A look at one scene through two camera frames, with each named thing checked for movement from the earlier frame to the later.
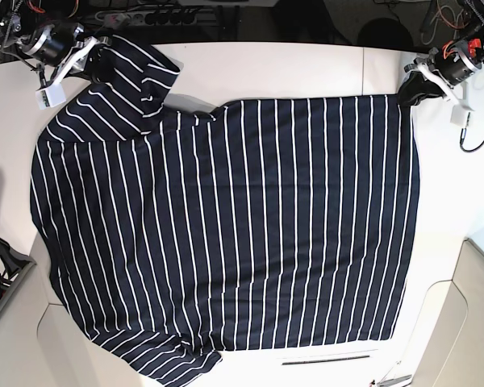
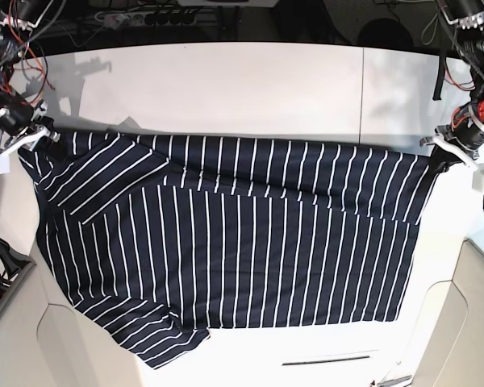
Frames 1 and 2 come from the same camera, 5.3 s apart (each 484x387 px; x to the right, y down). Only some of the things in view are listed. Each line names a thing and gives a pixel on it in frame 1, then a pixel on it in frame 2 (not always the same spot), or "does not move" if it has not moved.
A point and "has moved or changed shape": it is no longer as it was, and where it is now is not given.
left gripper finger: (415, 85) to (440, 159)
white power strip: (115, 19) does not move
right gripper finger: (105, 40) to (49, 122)
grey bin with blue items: (3, 268) does not move
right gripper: (454, 63) to (469, 133)
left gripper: (55, 44) to (14, 122)
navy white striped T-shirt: (173, 234) has moved or changed shape
